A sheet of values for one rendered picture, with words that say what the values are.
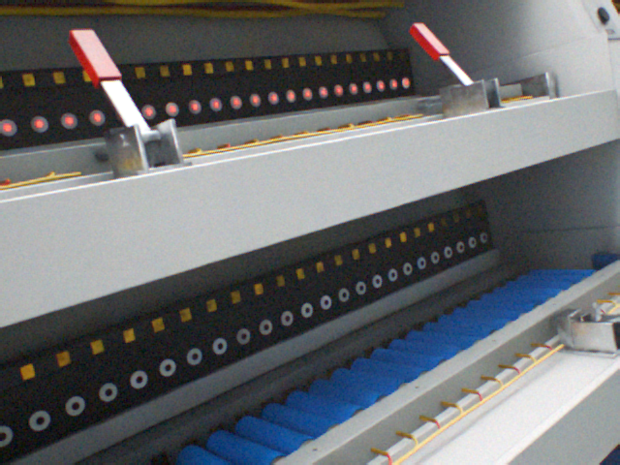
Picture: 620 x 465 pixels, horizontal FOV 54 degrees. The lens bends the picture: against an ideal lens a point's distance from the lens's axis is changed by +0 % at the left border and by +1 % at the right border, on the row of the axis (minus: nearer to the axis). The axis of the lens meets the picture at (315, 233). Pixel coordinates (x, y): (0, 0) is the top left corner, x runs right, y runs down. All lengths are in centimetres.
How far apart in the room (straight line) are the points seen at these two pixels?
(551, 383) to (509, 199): 31
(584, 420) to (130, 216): 28
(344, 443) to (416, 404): 6
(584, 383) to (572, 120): 22
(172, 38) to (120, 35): 5
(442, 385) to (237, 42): 40
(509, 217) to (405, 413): 37
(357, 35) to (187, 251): 51
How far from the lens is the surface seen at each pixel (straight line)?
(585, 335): 46
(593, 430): 42
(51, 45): 55
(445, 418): 38
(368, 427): 34
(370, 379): 42
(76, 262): 26
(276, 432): 37
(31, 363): 39
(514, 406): 40
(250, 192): 29
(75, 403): 40
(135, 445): 40
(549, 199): 66
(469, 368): 40
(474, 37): 69
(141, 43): 58
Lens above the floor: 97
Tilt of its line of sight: 9 degrees up
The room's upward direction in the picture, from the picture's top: 24 degrees counter-clockwise
